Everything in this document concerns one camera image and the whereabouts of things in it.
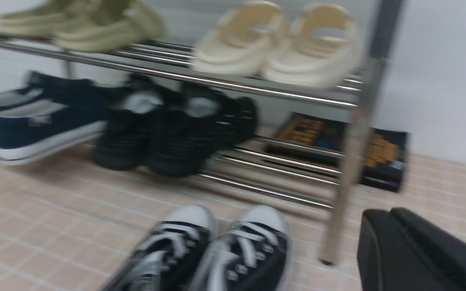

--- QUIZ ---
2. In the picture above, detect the black canvas sneaker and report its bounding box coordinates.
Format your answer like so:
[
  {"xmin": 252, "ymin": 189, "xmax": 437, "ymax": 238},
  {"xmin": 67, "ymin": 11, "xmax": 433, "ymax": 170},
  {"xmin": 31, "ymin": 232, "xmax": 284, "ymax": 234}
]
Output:
[
  {"xmin": 102, "ymin": 205, "xmax": 218, "ymax": 291},
  {"xmin": 187, "ymin": 205, "xmax": 293, "ymax": 291}
]

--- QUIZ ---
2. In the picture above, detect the cream slipper left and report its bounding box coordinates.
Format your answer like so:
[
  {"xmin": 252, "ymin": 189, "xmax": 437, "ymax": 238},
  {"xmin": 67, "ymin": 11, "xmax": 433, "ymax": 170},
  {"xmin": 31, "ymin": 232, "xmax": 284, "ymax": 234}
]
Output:
[{"xmin": 191, "ymin": 0, "xmax": 289, "ymax": 76}]

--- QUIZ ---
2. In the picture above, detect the cream slipper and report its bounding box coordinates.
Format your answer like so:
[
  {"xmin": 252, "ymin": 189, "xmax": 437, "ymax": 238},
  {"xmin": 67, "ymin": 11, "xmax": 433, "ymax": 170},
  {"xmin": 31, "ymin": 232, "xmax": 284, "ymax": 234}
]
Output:
[
  {"xmin": 191, "ymin": 0, "xmax": 289, "ymax": 76},
  {"xmin": 261, "ymin": 2, "xmax": 364, "ymax": 90}
]

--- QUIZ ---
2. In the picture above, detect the olive green slipper right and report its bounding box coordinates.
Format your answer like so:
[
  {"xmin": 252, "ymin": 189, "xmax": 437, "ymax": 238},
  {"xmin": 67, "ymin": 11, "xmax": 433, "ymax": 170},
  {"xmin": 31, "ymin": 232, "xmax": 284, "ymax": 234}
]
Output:
[{"xmin": 53, "ymin": 0, "xmax": 166, "ymax": 53}]

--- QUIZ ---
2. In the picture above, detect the olive green slipper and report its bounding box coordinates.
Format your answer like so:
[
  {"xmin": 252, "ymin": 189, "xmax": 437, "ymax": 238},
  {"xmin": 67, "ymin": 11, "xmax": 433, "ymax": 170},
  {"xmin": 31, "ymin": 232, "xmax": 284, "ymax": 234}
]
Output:
[
  {"xmin": 0, "ymin": 0, "xmax": 99, "ymax": 38},
  {"xmin": 53, "ymin": 0, "xmax": 166, "ymax": 53}
]

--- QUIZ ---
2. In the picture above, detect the black mesh shoe right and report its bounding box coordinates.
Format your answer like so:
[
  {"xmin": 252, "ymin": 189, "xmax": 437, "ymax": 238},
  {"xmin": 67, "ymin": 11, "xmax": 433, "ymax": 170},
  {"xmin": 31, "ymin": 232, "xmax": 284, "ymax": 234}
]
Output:
[{"xmin": 144, "ymin": 82, "xmax": 258, "ymax": 177}]

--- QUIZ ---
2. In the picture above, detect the black book under rack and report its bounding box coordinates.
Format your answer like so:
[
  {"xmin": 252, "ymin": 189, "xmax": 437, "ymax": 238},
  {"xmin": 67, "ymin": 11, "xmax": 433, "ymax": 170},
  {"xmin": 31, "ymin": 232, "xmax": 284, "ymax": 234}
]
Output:
[{"xmin": 265, "ymin": 112, "xmax": 408, "ymax": 193}]

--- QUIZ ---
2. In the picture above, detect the navy canvas sneaker right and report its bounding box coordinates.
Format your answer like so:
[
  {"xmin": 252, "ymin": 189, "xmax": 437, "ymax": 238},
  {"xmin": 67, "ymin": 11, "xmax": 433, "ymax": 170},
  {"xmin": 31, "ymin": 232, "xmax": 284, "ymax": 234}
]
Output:
[{"xmin": 0, "ymin": 79, "xmax": 125, "ymax": 165}]

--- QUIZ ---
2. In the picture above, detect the cream slipper right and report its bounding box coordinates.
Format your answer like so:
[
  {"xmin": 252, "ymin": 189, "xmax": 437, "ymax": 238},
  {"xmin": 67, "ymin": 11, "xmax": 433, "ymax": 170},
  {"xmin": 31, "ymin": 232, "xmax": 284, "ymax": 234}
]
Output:
[{"xmin": 261, "ymin": 2, "xmax": 364, "ymax": 90}]

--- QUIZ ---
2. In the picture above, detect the black mesh shoe left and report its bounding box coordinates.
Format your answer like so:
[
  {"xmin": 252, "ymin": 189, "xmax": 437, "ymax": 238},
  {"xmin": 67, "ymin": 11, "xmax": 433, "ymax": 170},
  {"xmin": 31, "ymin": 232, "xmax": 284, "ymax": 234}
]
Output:
[{"xmin": 91, "ymin": 73, "xmax": 180, "ymax": 171}]

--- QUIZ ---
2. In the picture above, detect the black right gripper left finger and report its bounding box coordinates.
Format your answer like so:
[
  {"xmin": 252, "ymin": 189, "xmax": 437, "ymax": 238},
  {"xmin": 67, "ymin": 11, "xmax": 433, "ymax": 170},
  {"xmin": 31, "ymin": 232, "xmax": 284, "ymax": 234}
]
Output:
[{"xmin": 357, "ymin": 209, "xmax": 435, "ymax": 291}]

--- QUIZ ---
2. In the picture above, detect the olive green slipper left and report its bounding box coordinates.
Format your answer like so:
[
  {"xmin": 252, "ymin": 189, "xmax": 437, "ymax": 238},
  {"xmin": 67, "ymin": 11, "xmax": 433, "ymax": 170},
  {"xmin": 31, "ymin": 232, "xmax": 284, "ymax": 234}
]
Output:
[{"xmin": 0, "ymin": 0, "xmax": 99, "ymax": 38}]

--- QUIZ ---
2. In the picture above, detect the steel shoe rack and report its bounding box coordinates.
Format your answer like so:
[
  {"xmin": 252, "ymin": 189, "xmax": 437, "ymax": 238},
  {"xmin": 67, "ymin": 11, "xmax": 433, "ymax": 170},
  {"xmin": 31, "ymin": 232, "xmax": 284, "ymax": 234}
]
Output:
[{"xmin": 0, "ymin": 0, "xmax": 404, "ymax": 266}]

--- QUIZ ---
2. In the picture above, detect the black mesh shoe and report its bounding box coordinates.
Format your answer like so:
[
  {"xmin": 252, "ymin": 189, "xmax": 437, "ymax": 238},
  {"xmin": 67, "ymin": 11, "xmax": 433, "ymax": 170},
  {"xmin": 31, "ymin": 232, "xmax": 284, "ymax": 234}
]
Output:
[
  {"xmin": 91, "ymin": 73, "xmax": 180, "ymax": 171},
  {"xmin": 144, "ymin": 82, "xmax": 258, "ymax": 177}
]

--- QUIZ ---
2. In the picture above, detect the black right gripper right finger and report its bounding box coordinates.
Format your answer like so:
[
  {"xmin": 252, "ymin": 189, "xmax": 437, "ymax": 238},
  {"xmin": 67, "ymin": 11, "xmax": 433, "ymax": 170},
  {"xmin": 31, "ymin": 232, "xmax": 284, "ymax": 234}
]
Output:
[{"xmin": 390, "ymin": 208, "xmax": 466, "ymax": 291}]

